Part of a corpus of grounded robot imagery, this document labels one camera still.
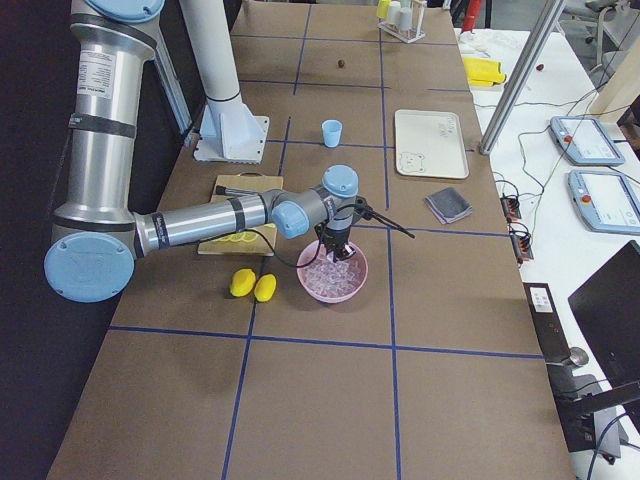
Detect black monitor stand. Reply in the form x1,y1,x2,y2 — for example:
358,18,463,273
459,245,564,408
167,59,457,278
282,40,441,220
546,347,639,464

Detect white wire cup rack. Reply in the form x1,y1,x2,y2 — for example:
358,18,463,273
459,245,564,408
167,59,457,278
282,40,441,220
377,0,427,44

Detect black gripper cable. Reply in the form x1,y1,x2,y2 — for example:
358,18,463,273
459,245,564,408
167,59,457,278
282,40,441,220
254,197,416,267

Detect wooden cutting board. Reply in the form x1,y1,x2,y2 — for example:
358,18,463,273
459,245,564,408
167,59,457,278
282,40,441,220
197,173,283,256

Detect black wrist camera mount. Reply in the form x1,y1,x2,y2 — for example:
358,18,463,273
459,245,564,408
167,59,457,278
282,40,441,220
352,196,378,224

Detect black monitor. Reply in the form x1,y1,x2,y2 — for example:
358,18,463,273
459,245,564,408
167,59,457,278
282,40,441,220
567,239,640,389

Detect teach pendant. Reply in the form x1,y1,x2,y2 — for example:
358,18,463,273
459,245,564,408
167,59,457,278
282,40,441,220
567,170,639,235
550,116,625,167

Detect black box with label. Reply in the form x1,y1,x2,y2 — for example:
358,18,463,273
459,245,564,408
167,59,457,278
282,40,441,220
523,282,570,363

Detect lower teach pendant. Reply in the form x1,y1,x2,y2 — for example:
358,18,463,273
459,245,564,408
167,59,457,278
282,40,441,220
567,170,639,235

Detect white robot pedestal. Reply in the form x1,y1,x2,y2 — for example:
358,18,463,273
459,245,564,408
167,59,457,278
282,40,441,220
180,0,270,164

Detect white upturned cup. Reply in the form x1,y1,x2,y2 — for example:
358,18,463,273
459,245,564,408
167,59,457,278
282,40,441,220
395,7,412,31

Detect pink bowl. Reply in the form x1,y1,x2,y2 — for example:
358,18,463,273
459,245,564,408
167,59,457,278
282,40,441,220
297,240,368,304

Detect lower orange connector block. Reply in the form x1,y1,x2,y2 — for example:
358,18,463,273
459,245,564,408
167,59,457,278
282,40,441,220
510,231,534,265

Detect aluminium frame post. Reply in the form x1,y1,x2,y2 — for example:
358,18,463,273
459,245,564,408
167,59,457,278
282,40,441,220
479,0,565,155

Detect clear ice cubes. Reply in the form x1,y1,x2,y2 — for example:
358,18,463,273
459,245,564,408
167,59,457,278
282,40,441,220
301,253,364,298

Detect orange connector block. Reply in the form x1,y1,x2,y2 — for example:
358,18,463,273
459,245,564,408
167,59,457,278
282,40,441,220
500,196,521,222
510,231,534,265

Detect yellow lemon near edge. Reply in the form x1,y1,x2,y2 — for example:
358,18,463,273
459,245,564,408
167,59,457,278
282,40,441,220
229,268,257,297

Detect yellow lemon near bowl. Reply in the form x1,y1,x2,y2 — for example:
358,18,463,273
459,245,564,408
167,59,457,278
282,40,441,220
254,274,277,303

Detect upper orange connector block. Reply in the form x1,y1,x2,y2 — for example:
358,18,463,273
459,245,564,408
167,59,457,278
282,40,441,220
500,196,521,222

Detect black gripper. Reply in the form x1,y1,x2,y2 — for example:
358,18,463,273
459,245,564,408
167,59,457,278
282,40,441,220
317,222,356,263

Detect yellow upturned cup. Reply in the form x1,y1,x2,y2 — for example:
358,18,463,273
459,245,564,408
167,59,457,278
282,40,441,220
376,0,391,20

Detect light blue plastic cup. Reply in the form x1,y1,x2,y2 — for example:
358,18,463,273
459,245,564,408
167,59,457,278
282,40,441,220
321,119,343,148

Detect yellow cloth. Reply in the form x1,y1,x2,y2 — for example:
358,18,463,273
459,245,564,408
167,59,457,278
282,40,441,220
462,57,507,87

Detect grey folded cloth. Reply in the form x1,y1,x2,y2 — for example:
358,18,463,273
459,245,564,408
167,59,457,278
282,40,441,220
425,187,473,224

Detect cream bear tray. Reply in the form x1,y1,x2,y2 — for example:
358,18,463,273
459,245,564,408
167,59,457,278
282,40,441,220
394,109,469,180

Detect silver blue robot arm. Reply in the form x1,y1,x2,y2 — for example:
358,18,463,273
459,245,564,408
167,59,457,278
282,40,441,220
44,1,359,303

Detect upper teach pendant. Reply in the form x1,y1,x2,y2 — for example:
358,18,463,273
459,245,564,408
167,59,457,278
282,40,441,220
550,116,625,167

